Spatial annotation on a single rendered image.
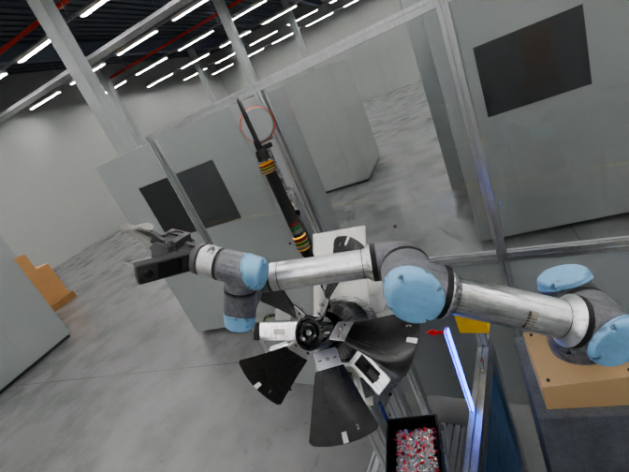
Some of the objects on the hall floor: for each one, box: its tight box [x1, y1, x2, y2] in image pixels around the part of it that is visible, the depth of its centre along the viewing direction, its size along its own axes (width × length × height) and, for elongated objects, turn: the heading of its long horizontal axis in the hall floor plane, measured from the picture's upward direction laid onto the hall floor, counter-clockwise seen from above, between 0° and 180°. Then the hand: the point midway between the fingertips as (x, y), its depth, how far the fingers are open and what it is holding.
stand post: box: [388, 383, 413, 419], centre depth 181 cm, size 4×9×115 cm, turn 106°
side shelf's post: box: [407, 361, 432, 415], centre depth 202 cm, size 4×4×83 cm
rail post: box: [493, 349, 528, 472], centre depth 160 cm, size 4×4×78 cm
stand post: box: [367, 399, 387, 472], centre depth 168 cm, size 4×9×91 cm, turn 106°
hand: (123, 245), depth 89 cm, fingers open, 8 cm apart
